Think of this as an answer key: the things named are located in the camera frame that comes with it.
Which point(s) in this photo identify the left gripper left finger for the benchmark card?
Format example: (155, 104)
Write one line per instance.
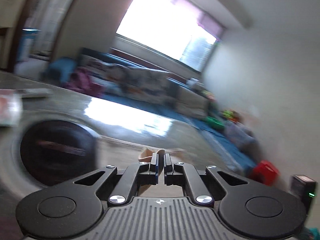
(72, 208)

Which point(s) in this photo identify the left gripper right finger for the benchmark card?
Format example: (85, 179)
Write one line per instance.
(246, 207)

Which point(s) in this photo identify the cream sweatshirt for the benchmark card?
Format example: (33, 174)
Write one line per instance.
(147, 153)

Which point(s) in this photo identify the red plastic stool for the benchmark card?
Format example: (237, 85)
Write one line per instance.
(265, 172)

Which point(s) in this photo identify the black round induction cooktop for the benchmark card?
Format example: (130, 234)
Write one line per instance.
(53, 151)

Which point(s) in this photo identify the clear plastic storage box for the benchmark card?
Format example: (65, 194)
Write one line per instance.
(239, 135)

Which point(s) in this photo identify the green bowl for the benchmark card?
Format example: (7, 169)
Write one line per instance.
(214, 123)

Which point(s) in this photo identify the small plush toys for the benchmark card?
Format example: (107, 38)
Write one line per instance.
(231, 115)

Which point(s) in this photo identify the tissue pack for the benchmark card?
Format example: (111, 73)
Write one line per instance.
(11, 108)

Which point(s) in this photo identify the grey cushion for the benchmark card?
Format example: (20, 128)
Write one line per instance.
(191, 104)

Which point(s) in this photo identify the grey remote control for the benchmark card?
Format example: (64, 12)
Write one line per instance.
(35, 93)

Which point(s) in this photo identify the magenta cloth on sofa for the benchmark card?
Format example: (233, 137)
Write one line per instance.
(80, 81)

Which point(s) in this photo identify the blue sofa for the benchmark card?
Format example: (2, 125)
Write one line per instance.
(59, 71)

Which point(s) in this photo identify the butterfly pillow left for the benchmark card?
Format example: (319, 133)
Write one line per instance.
(105, 71)

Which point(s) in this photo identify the butterfly pillow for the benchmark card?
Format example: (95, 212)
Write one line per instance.
(105, 71)
(145, 84)

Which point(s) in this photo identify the butterfly pillow right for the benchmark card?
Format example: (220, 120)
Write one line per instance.
(145, 84)

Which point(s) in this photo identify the blue cabinet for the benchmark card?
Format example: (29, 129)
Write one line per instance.
(26, 43)

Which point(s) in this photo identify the window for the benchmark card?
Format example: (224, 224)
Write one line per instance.
(177, 29)

